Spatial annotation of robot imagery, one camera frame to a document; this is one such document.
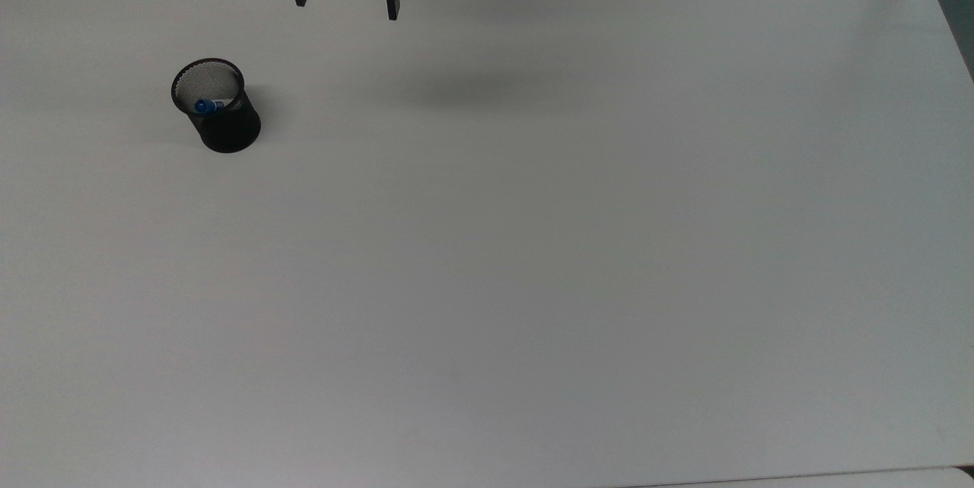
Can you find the blue and white marker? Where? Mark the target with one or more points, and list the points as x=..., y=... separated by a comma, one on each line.
x=205, y=106

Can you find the black mesh pen holder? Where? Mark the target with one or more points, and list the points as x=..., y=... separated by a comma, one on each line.
x=228, y=126

